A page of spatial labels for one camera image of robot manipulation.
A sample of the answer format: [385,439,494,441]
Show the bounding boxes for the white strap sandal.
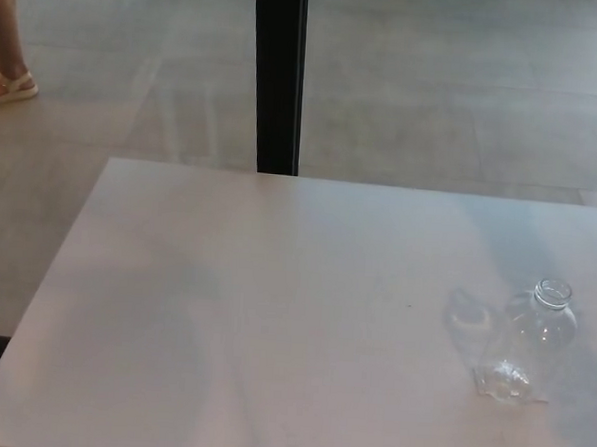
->
[0,69,41,111]

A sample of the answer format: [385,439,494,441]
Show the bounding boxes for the clear plastic spray bottle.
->
[471,274,581,406]

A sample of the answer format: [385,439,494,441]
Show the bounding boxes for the black window frame post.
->
[245,0,310,178]

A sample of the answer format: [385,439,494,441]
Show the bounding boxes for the person's bare leg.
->
[0,0,35,83]

